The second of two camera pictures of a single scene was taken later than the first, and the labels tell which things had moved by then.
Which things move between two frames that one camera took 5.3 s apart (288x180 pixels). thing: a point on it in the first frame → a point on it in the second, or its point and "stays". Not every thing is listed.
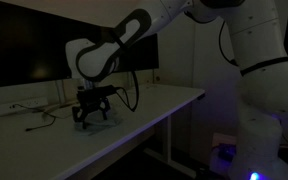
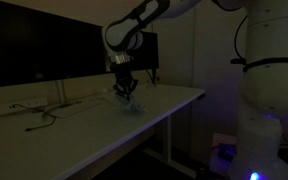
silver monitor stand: (61, 92) stays
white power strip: (14, 107) stays
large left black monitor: (25, 45) stays
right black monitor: (143, 54) stays
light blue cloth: (96, 122) → (130, 104)
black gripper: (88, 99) → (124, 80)
